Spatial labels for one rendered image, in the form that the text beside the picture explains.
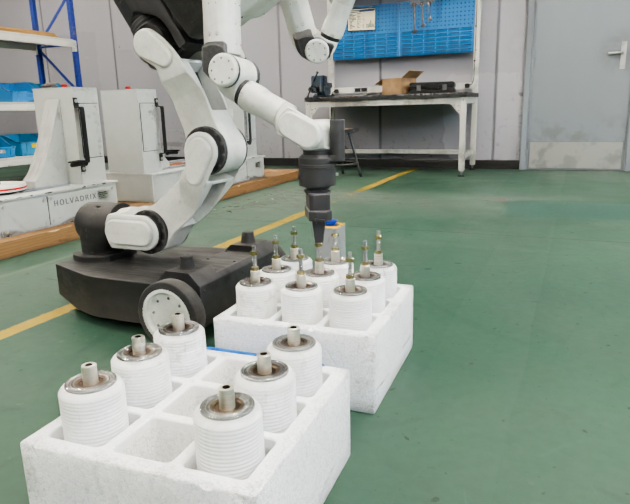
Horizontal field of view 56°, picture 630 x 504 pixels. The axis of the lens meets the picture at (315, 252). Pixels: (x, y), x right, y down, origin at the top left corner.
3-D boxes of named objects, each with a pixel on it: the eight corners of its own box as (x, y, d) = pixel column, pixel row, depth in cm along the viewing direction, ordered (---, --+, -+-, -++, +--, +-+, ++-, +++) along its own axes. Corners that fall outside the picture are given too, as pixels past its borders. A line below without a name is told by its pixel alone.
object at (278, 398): (229, 484, 93) (222, 380, 89) (256, 452, 102) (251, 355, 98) (284, 497, 90) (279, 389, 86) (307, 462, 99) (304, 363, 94)
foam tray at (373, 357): (217, 388, 141) (212, 317, 137) (284, 331, 176) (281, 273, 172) (374, 414, 127) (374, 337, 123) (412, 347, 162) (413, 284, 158)
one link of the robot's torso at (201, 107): (194, 185, 173) (120, 44, 172) (226, 178, 188) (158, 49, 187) (232, 160, 166) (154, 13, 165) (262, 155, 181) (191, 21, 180)
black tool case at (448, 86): (412, 94, 590) (412, 83, 587) (455, 93, 579) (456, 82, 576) (408, 93, 558) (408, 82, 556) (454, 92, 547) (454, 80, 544)
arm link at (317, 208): (296, 213, 148) (295, 165, 145) (334, 211, 149) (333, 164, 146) (302, 222, 136) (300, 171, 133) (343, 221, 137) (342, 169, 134)
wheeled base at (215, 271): (31, 315, 189) (16, 213, 181) (139, 273, 235) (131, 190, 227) (197, 342, 163) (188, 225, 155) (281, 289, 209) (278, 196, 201)
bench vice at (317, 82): (320, 98, 604) (319, 73, 598) (336, 97, 597) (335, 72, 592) (303, 98, 568) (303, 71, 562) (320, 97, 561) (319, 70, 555)
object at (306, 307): (318, 349, 145) (316, 279, 141) (328, 364, 136) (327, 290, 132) (280, 354, 143) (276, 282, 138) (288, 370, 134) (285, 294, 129)
